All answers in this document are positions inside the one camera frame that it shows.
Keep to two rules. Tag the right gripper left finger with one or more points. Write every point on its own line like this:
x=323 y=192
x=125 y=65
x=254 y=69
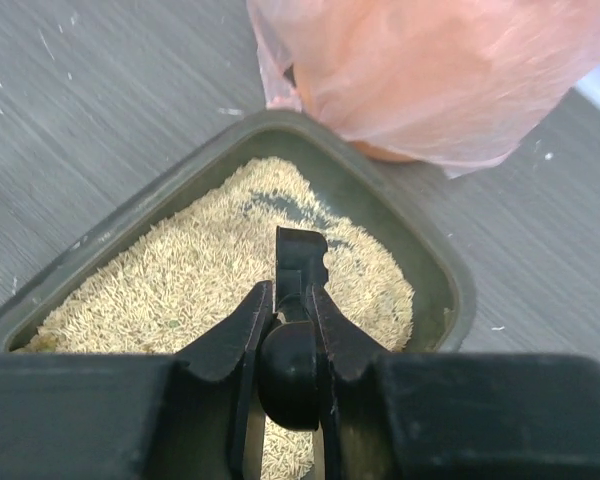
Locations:
x=221 y=421

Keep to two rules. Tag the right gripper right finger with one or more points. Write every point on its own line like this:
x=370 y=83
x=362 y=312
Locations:
x=343 y=355

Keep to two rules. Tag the black slotted litter scoop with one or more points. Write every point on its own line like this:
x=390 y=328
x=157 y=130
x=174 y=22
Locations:
x=288 y=385

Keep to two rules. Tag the dark green litter box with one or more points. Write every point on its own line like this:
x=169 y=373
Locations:
x=445 y=297

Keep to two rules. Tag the beige cat litter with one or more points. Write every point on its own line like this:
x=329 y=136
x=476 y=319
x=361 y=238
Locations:
x=192 y=270

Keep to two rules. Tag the bin with orange liner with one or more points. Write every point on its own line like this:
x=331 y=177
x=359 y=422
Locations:
x=457 y=84

